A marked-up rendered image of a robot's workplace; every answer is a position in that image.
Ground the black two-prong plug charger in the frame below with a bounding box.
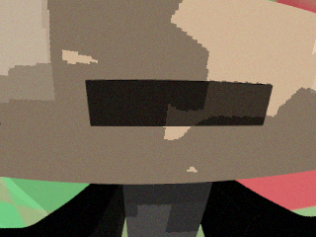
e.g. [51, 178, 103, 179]
[122, 182, 213, 237]

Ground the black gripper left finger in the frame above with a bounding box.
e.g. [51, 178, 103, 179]
[0, 183, 125, 237]

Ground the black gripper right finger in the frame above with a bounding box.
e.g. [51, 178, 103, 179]
[200, 181, 316, 237]

